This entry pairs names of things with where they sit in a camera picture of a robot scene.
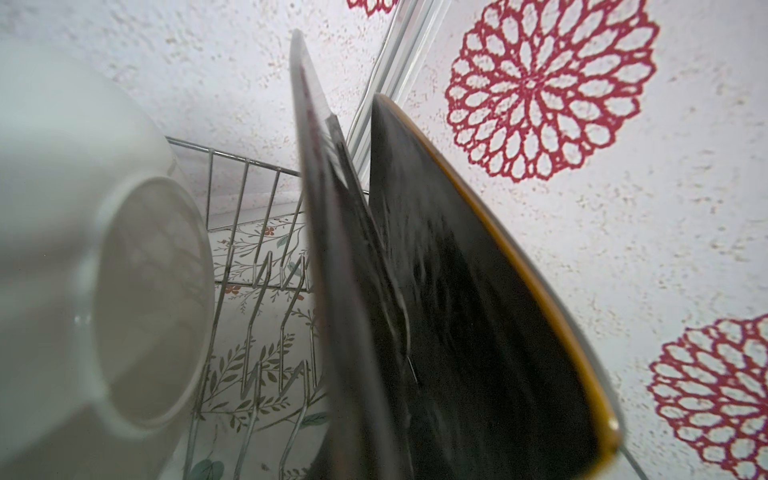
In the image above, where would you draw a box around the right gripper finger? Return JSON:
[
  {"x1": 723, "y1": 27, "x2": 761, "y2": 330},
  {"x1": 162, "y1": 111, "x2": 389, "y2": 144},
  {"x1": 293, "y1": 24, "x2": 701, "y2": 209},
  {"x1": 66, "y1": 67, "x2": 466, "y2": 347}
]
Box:
[{"x1": 304, "y1": 432, "x2": 334, "y2": 480}]

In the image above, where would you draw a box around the large black square plate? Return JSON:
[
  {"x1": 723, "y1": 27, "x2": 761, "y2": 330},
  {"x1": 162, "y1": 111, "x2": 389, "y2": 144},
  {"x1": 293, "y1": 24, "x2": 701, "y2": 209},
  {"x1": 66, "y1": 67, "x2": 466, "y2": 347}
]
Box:
[{"x1": 289, "y1": 30, "x2": 412, "y2": 479}]

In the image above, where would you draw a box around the black plate with gold rim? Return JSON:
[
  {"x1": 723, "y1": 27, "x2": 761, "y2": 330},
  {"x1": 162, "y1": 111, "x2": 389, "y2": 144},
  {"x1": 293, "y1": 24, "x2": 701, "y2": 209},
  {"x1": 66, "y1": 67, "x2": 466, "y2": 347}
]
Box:
[{"x1": 369, "y1": 95, "x2": 624, "y2": 479}]

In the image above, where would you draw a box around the white round bowl back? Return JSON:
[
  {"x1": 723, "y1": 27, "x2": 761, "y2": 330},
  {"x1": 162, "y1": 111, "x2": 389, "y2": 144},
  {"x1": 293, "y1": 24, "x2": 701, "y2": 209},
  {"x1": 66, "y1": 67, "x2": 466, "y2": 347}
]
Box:
[{"x1": 1, "y1": 40, "x2": 214, "y2": 479}]

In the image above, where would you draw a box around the wire dish rack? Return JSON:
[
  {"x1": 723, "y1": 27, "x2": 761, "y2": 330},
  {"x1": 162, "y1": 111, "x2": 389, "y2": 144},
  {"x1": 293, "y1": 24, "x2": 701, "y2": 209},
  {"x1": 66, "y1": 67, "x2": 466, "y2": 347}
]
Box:
[{"x1": 164, "y1": 138, "x2": 329, "y2": 479}]

